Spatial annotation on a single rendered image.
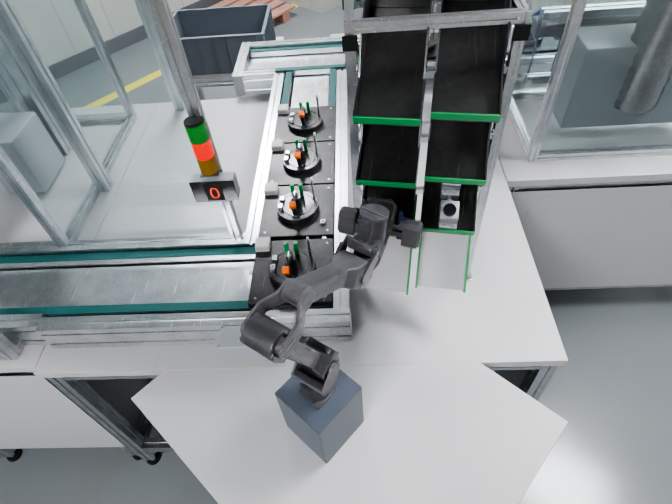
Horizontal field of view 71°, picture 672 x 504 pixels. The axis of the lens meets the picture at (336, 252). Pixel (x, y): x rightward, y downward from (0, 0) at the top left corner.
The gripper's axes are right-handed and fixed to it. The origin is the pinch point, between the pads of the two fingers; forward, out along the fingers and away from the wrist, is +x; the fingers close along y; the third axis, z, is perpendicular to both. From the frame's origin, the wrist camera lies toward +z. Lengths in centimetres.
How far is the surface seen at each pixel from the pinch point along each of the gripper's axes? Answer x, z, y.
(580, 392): 66, -109, -88
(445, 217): 4.8, 0.2, -13.7
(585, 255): 98, -60, -76
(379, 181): -1.9, 9.7, 1.7
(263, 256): 11.8, -30.0, 36.6
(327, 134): 73, -14, 36
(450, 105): 1.6, 27.2, -9.8
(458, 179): 2.1, 11.6, -14.6
